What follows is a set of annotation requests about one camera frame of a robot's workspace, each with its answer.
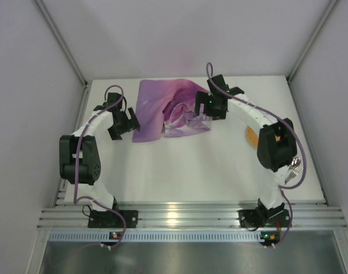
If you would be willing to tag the aluminium frame post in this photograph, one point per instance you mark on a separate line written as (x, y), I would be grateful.
(311, 41)
(47, 17)

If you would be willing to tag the right aluminium frame post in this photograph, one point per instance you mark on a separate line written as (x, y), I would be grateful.
(311, 41)

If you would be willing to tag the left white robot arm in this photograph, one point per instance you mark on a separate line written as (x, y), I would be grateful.
(79, 156)

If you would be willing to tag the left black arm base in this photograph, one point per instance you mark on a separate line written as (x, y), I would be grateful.
(107, 219)

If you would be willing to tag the round woven bamboo plate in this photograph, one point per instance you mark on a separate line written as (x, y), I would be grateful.
(251, 137)

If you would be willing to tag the aluminium mounting rail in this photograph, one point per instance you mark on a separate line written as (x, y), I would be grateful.
(181, 216)

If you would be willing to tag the fork with teal handle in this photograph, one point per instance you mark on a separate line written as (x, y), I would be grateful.
(293, 173)

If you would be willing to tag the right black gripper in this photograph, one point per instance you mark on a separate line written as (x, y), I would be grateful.
(204, 103)

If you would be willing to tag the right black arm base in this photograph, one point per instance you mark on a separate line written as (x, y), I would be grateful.
(253, 219)

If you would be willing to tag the left aluminium frame post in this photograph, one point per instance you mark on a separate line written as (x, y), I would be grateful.
(47, 17)

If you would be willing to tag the spoon with teal handle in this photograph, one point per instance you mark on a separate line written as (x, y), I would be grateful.
(296, 161)

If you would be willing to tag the perforated grey cable duct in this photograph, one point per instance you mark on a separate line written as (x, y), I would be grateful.
(163, 236)

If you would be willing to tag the purple printed placemat cloth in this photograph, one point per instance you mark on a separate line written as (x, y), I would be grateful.
(165, 108)

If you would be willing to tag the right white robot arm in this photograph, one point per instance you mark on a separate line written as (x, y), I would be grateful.
(276, 145)

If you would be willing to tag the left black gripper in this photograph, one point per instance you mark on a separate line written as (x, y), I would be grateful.
(124, 124)

